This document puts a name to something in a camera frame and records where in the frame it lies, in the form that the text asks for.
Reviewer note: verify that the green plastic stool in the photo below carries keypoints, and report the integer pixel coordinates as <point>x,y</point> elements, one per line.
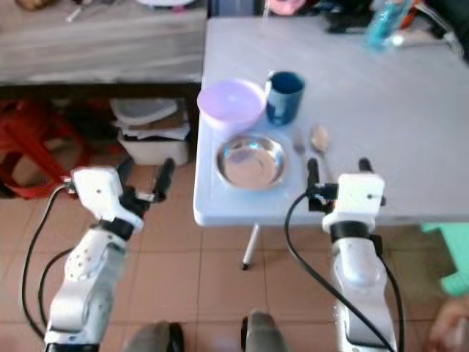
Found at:
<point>451,249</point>

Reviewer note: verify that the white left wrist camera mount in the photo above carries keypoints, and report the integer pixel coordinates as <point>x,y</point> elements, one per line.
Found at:
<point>99,191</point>

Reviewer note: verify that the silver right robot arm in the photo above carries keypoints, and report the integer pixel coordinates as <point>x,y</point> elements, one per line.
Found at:
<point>359,271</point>

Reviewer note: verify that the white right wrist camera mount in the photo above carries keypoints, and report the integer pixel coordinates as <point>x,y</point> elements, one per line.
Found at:
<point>359,194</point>

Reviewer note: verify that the purple plastic bowl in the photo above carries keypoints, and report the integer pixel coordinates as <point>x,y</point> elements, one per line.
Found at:
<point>231,103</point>

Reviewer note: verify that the white storage box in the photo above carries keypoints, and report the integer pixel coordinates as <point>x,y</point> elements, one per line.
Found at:
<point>154,150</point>

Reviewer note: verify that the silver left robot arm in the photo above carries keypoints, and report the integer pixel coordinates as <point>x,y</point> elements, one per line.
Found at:
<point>84,271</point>

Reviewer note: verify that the white dish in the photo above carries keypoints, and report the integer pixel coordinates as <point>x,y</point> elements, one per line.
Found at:
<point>165,2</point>

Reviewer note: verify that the pink object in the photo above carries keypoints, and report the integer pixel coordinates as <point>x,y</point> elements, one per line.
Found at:
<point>286,6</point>

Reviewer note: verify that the grey right robot foot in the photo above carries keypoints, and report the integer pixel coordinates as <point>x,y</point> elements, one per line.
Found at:
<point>264,334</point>

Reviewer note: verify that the grey robot foot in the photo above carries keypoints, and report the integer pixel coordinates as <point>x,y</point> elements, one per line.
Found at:
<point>154,339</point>
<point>264,334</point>

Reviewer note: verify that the red plastic stool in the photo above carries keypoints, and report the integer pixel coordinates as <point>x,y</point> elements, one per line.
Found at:
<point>37,139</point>

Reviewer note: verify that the white round tray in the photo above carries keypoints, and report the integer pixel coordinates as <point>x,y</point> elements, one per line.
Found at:
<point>143,110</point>

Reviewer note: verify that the grey wooden table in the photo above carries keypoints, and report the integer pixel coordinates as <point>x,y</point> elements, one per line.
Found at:
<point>102,44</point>

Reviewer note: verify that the white folding table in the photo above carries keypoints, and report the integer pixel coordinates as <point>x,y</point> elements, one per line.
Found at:
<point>381,110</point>

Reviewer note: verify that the black object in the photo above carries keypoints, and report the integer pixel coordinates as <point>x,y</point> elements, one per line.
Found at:
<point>348,22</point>

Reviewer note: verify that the dark blue cup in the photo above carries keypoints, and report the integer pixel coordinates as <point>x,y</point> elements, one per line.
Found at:
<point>286,103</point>

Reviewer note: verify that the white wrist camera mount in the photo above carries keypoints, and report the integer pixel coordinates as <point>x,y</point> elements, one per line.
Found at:
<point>359,194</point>
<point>99,191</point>

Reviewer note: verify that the blue water bottle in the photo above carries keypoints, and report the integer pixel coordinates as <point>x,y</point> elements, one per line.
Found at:
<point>388,26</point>

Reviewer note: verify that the round steel plate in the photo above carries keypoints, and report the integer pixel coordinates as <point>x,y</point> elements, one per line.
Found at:
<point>250,163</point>

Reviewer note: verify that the grey left robot foot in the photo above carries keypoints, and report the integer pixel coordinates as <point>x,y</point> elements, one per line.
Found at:
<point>154,339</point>

